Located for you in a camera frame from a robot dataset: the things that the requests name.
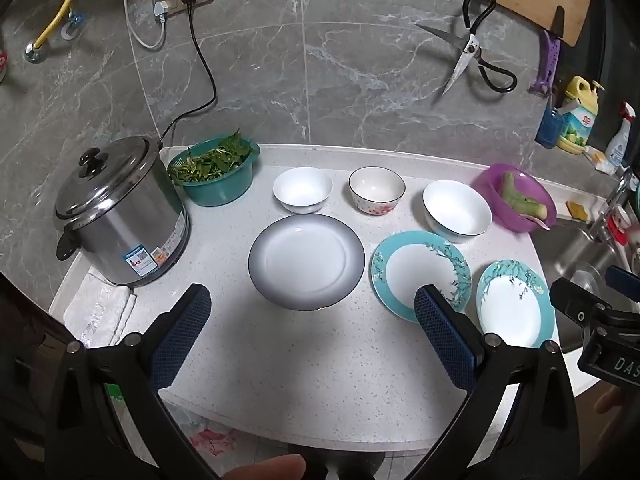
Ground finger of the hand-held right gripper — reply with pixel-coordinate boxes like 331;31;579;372
550;277;610;332
606;266;640;304

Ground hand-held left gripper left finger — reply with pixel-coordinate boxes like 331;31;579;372
44;283;221;480

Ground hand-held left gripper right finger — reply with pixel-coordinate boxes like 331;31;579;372
400;285;588;480

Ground small teal floral plate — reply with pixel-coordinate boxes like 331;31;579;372
475;259;556;350

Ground large teal floral plate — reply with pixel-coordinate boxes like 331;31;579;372
370;230;472;323

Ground large plain white bowl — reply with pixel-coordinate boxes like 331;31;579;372
422;180;493;243

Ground grey-rimmed white plate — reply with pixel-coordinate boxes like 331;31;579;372
248;213;366;311

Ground floral dark-rimmed bowl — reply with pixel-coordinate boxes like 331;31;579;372
348;166;406;216

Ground small plain white bowl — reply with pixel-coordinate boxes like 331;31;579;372
272;166;334;214

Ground person's left hand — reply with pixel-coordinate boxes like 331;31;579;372
220;455;307;480

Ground clear plastic container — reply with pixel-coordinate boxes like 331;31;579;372
570;270;608;311

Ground red white object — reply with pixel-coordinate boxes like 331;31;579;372
602;205;640;256

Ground stainless steel sink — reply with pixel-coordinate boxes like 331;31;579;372
532;215;640;353

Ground metal faucet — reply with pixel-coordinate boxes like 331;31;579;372
587;167;633;243

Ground white towel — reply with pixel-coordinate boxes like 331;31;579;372
63;265;137;348

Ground pink patterned cloth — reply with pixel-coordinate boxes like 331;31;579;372
187;422;238;457

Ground green lettuce stem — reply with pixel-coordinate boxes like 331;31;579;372
501;171;551;216

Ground white yellow tube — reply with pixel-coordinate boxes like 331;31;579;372
585;146;621;175

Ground stainless steel rice cooker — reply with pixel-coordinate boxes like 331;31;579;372
55;135;191;288

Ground white spray bottle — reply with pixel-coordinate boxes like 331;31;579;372
604;101;637;166

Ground purple plastic basin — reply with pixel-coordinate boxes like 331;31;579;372
474;162;557;233

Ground teal plastic colander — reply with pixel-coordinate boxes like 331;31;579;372
167;140;261;207

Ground yellow dish soap bottle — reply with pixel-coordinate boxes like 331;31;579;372
557;76;606;155

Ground blue hanging holder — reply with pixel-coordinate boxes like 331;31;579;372
535;95;566;149

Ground green leafy vegetables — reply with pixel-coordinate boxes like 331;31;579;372
170;130;253;183

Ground purple peeler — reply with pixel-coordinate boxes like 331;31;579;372
529;30;563;97

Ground black-handled kitchen scissors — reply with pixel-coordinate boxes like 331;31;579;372
414;0;518;96

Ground black power cable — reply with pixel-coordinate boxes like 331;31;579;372
159;0;218;143

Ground white power cable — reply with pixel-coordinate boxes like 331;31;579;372
112;0;168;51

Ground yellow gas hose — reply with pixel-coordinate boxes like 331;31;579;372
25;0;78;63

